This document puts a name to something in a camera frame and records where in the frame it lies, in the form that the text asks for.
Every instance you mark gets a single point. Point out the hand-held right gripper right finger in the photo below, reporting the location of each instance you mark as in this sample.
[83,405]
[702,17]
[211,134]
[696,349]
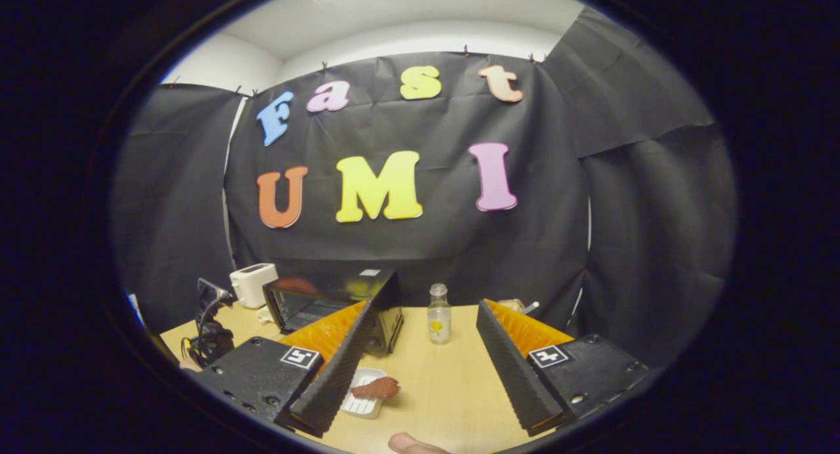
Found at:
[515,375]

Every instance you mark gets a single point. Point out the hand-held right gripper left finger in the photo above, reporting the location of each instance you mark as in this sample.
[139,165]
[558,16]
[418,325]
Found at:
[331,375]

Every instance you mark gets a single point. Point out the reddish brown meat piece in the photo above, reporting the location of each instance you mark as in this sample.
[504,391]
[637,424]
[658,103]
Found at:
[377,388]

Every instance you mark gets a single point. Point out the black electric oven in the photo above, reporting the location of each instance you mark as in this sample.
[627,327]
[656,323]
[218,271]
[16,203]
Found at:
[315,306]

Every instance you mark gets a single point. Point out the white plastic tray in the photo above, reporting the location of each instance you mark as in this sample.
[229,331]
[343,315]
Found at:
[364,407]

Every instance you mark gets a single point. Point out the white toaster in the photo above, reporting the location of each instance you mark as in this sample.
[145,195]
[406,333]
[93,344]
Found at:
[252,285]

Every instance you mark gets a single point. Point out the clear glass cup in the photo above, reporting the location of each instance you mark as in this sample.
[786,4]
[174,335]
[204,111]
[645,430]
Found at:
[512,305]

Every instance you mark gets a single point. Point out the clear glass bottle yellow label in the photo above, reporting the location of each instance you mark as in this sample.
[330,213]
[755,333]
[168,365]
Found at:
[439,323]

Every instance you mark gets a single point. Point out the black backdrop cloth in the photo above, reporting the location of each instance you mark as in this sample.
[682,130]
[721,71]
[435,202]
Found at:
[590,211]

